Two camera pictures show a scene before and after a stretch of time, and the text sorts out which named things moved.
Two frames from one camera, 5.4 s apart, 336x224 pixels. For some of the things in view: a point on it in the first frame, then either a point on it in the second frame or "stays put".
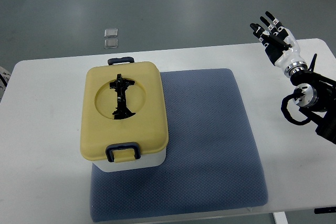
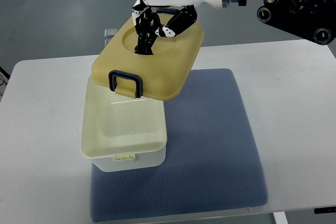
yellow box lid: x=148 y=127 to x=166 y=72
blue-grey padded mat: x=209 y=167 stays put
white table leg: x=280 y=217 stays put
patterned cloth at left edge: x=5 y=75 stays put
